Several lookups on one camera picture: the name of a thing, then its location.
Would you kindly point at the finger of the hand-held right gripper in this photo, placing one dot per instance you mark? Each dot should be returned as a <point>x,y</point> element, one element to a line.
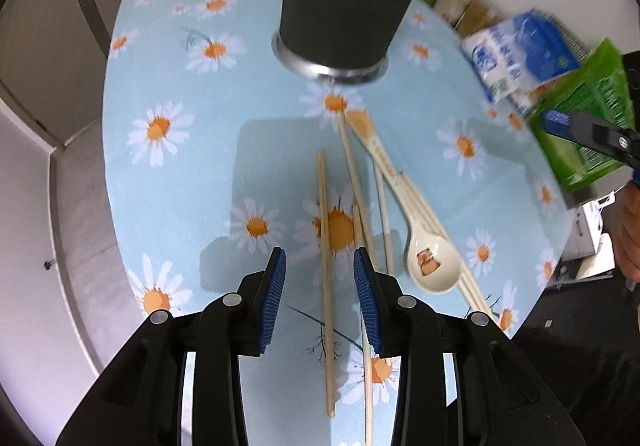
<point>590,131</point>

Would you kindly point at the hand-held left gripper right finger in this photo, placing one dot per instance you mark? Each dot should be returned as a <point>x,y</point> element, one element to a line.
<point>365,301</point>

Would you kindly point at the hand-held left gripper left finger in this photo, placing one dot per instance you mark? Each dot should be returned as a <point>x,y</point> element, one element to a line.
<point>272,301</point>

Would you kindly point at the cream spoon with picture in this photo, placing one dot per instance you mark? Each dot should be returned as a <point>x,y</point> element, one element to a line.
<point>430,261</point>

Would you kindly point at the black utensil holder cup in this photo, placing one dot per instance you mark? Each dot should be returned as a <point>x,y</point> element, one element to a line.
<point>345,1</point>

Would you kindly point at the person's right hand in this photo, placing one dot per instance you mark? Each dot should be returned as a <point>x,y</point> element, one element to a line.
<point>630,236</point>

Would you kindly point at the green packet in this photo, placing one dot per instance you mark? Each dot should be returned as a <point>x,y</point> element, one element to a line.
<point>595,91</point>

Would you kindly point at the white box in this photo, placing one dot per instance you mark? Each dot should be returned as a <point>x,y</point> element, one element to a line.
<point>587,226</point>

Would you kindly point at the white and blue salt bag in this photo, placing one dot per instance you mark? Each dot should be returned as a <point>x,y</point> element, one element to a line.
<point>520,51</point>

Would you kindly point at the blue daisy print tablecloth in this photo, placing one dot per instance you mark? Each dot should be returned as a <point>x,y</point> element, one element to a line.
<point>210,186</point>

